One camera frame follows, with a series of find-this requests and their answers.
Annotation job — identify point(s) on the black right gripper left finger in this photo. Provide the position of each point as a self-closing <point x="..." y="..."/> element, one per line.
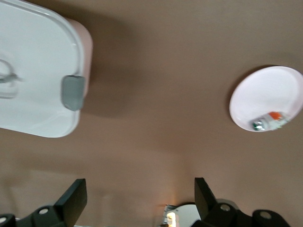
<point x="73" y="201"/>

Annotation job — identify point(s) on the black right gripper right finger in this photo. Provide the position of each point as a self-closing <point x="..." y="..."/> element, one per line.
<point x="205" y="201"/>

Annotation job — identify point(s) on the small silver red part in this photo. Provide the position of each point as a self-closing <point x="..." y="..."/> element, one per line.
<point x="267" y="121"/>

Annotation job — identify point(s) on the white lidded box grey clips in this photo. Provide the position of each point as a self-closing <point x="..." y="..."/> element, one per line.
<point x="35" y="47"/>

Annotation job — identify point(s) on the pale pink round plate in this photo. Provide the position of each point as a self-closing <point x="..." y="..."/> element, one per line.
<point x="262" y="94"/>

